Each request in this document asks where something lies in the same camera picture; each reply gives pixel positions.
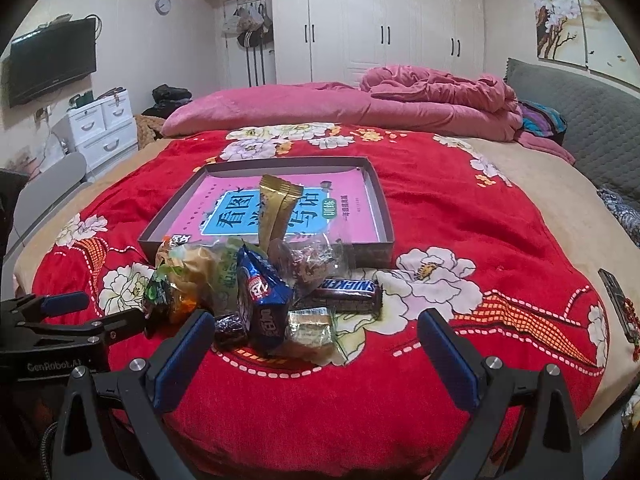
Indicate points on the white drawer cabinet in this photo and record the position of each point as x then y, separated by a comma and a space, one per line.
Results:
101, 130

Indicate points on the floral wall painting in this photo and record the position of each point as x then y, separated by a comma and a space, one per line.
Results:
581, 33

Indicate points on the black green cartoon snack packet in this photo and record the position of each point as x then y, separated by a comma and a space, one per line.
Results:
158, 298

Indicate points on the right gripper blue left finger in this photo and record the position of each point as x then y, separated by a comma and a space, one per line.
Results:
176, 360

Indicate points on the hanging bags and hats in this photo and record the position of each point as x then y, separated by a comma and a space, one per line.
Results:
251, 26

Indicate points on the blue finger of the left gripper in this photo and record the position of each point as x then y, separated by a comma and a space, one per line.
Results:
113, 328
65, 303

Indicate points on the dark clothes pile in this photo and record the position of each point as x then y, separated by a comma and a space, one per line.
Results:
167, 99

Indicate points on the brown knitted blanket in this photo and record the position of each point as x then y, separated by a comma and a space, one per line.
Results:
148, 129

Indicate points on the grey quilted headboard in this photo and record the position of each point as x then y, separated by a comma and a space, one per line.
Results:
602, 123

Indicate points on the gold wrapped snack stick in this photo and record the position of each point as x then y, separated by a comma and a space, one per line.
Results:
278, 198

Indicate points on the round wall clock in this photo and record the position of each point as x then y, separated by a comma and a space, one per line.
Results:
162, 7

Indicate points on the small yellow wrapped cake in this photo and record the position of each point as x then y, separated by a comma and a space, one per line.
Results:
310, 332

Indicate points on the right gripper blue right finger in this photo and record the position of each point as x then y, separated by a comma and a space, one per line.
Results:
455, 360

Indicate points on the green clear pastry bag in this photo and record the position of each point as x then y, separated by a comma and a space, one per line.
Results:
208, 269

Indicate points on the small dark wrapped candy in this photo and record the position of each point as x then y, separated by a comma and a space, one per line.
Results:
230, 330

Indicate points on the blue Oreo cookie packet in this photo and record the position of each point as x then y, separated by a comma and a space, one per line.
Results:
263, 299

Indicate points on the wall mounted black television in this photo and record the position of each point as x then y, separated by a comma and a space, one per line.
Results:
49, 58

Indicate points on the orange wrapped cake snack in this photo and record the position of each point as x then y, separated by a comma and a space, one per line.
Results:
181, 304

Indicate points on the pink quilt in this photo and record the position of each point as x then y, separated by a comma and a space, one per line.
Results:
397, 97

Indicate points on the Snickers chocolate bar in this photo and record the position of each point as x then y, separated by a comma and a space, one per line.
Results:
346, 296

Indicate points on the white wardrobe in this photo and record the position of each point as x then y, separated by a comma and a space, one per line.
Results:
339, 40

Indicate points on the colourful folded clothes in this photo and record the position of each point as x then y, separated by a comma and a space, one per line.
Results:
543, 121

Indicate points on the pink and blue book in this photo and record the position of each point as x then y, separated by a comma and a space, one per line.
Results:
296, 206

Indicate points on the dark shallow cardboard box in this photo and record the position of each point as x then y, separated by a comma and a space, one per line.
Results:
375, 255

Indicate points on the clear wrapped walnut snack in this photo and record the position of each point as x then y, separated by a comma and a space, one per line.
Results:
305, 264

